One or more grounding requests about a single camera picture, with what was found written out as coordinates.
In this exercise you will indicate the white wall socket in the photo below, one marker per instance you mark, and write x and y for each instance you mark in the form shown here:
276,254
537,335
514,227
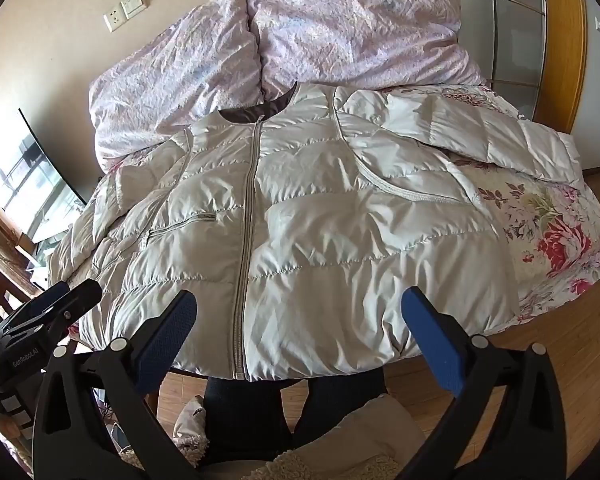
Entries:
113,19

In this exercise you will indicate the cluttered bedside table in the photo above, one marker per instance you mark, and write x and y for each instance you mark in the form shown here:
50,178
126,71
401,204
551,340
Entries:
10,265

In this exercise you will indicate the black flat television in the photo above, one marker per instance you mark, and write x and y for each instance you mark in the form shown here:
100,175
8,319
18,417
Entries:
30,175

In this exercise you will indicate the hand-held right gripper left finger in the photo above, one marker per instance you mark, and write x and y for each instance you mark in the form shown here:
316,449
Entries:
167,335

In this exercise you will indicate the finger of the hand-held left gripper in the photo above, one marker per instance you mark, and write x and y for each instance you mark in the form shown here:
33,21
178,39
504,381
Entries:
80,297
50,296

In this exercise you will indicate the wooden framed glass door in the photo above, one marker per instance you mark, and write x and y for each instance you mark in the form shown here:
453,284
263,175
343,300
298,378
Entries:
520,35

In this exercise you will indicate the cream fleece garment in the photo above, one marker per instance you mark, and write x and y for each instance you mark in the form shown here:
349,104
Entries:
360,425

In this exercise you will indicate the pink crinkled pillow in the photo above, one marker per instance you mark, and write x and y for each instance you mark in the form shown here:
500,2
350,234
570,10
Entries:
180,75
355,35

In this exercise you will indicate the white fluffy slipper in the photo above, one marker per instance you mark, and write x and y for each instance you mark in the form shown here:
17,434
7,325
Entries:
190,425

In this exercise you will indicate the person's dark pants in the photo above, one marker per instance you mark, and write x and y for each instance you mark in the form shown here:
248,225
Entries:
250,420

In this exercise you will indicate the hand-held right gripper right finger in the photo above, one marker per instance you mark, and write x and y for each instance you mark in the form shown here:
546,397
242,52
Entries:
430,345

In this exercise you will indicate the white puffer jacket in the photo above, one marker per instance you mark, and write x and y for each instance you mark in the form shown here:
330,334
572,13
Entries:
330,210

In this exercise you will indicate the floral bed sheet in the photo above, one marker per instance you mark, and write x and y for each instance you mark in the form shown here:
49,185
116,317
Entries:
545,230

